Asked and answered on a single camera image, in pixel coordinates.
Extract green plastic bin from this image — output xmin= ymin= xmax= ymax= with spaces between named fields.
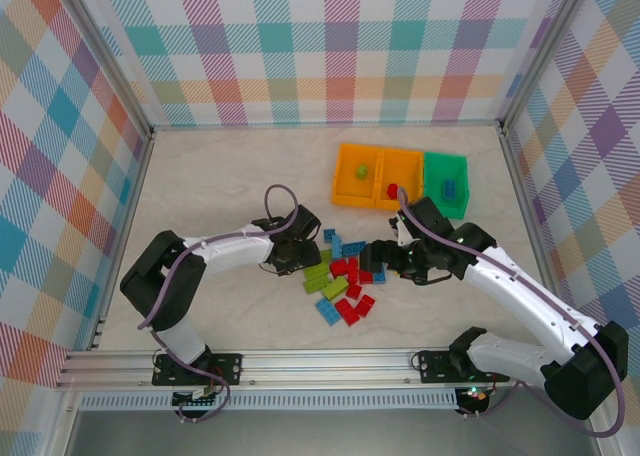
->
xmin=418 ymin=150 xmax=471 ymax=221

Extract orange plastic bin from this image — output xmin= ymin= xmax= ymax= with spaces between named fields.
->
xmin=330 ymin=143 xmax=384 ymax=210
xmin=374 ymin=148 xmax=426 ymax=213

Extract small green circuit board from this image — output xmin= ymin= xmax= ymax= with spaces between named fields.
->
xmin=172 ymin=385 xmax=221 ymax=408

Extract small controller board with LED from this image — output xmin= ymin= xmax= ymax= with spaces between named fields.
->
xmin=459 ymin=385 xmax=490 ymax=405

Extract thin black camera cable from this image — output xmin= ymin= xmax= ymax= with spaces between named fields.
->
xmin=399 ymin=268 xmax=451 ymax=287

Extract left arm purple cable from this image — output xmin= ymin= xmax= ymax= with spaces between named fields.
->
xmin=137 ymin=183 xmax=306 ymax=423

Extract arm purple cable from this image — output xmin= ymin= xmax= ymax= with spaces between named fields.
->
xmin=137 ymin=183 xmax=306 ymax=423
xmin=397 ymin=188 xmax=630 ymax=437

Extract aluminium frame rail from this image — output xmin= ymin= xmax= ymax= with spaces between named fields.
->
xmin=88 ymin=128 xmax=157 ymax=351
xmin=499 ymin=125 xmax=576 ymax=317
xmin=149 ymin=119 xmax=506 ymax=133

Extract wide aluminium mounting rail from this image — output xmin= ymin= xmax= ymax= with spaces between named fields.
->
xmin=54 ymin=348 xmax=551 ymax=392

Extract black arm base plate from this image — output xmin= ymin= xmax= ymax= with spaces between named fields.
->
xmin=152 ymin=353 xmax=245 ymax=386
xmin=416 ymin=349 xmax=501 ymax=383

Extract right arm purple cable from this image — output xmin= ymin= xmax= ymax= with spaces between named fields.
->
xmin=397 ymin=188 xmax=630 ymax=437

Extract slotted white cable duct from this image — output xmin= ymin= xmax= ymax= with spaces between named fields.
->
xmin=79 ymin=393 xmax=460 ymax=411

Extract aluminium frame post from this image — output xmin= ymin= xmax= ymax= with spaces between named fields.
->
xmin=498 ymin=0 xmax=600 ymax=130
xmin=48 ymin=389 xmax=84 ymax=456
xmin=58 ymin=0 xmax=155 ymax=140

